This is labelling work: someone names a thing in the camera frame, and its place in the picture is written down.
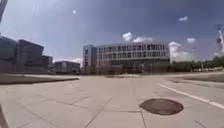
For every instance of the large pale windowed building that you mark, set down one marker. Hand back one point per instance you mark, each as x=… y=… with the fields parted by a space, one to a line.
x=133 y=55

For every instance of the low grey building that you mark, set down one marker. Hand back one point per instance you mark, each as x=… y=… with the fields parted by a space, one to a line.
x=66 y=66

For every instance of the grey stone slab plaza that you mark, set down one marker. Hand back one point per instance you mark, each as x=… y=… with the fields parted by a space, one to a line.
x=83 y=100

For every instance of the dark round manhole cover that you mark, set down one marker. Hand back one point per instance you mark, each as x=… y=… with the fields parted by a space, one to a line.
x=161 y=106

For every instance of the white painted line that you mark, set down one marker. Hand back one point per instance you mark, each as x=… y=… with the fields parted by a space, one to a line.
x=190 y=95

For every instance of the dark grass patch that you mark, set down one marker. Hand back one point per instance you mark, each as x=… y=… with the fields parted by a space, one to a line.
x=26 y=79

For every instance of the row of trees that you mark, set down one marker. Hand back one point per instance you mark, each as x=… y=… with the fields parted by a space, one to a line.
x=200 y=65

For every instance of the dark building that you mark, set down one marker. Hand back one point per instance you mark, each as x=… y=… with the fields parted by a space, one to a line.
x=20 y=55

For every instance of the olive grass strip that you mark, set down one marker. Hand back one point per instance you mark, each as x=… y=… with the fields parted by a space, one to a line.
x=206 y=77

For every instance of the pale pole with flags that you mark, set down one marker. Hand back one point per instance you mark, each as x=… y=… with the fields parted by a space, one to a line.
x=220 y=38

